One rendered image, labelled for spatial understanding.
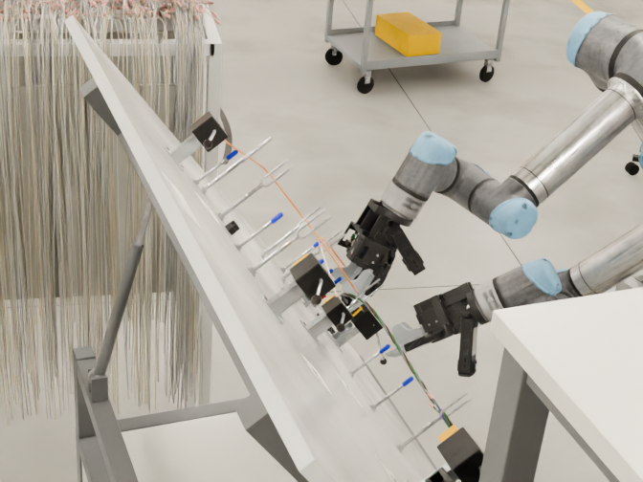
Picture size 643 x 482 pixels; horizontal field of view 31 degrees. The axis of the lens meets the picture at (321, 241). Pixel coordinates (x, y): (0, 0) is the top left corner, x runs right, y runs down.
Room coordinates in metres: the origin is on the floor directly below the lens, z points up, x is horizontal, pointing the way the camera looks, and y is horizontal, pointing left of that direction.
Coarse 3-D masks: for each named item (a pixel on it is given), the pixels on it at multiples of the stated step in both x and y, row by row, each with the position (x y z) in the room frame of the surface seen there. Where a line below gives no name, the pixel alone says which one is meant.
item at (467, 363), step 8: (464, 320) 1.83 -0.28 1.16; (472, 320) 1.83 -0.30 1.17; (464, 328) 1.82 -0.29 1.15; (472, 328) 1.82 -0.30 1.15; (464, 336) 1.82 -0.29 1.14; (472, 336) 1.81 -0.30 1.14; (464, 344) 1.81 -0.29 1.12; (472, 344) 1.80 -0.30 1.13; (464, 352) 1.80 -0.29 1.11; (472, 352) 1.80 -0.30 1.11; (464, 360) 1.79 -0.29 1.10; (472, 360) 1.80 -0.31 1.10; (464, 368) 1.79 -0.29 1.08; (472, 368) 1.79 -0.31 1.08; (464, 376) 1.78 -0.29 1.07
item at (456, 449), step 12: (456, 432) 1.29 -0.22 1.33; (444, 444) 1.28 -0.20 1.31; (456, 444) 1.27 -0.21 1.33; (468, 444) 1.25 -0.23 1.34; (444, 456) 1.25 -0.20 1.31; (456, 456) 1.24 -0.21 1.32; (468, 456) 1.23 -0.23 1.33; (480, 456) 1.23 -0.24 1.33; (444, 468) 1.25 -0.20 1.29; (456, 468) 1.22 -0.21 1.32; (468, 468) 1.23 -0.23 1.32; (480, 468) 1.23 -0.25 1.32; (408, 480) 1.24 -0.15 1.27; (468, 480) 1.22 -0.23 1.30
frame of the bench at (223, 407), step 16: (240, 400) 1.99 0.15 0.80; (144, 416) 1.91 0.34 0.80; (160, 416) 1.91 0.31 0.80; (176, 416) 1.92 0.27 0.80; (192, 416) 1.92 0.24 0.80; (208, 416) 1.93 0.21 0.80; (80, 448) 1.80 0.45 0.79; (96, 448) 1.80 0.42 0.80; (80, 464) 1.82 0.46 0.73; (96, 464) 1.75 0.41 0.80; (80, 480) 1.82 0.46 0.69; (96, 480) 1.70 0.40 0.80
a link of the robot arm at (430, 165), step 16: (416, 144) 1.88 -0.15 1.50; (432, 144) 1.86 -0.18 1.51; (448, 144) 1.87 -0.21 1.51; (416, 160) 1.85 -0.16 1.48; (432, 160) 1.85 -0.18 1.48; (448, 160) 1.86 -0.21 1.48; (400, 176) 1.85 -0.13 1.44; (416, 176) 1.84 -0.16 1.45; (432, 176) 1.84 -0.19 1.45; (448, 176) 1.86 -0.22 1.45; (416, 192) 1.83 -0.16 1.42
